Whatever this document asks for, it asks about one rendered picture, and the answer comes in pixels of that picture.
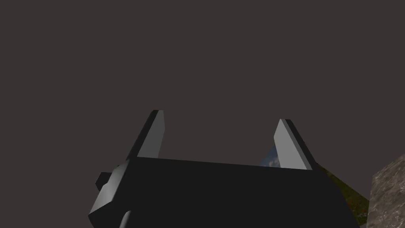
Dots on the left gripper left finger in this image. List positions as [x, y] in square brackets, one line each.
[151, 136]

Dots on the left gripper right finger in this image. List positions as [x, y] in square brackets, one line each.
[291, 148]

